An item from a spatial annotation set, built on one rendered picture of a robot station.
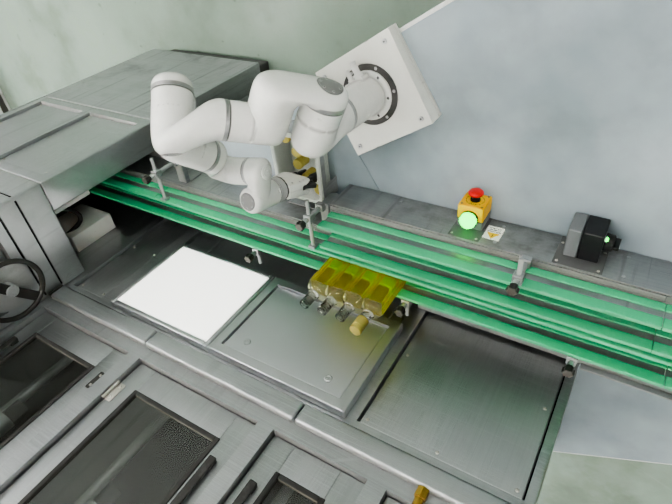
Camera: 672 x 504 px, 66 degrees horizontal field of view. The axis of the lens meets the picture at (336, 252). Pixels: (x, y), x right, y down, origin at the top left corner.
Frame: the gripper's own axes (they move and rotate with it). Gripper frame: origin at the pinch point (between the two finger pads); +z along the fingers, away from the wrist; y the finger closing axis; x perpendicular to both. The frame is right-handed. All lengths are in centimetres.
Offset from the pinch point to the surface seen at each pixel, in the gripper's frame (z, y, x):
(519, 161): 1, 62, 18
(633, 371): -9, 100, -22
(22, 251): -53, -73, -29
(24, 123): -15, -127, -4
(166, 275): -25, -40, -39
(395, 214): -3.5, 32.7, -2.5
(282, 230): -7.9, -3.3, -16.8
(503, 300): -12, 68, -13
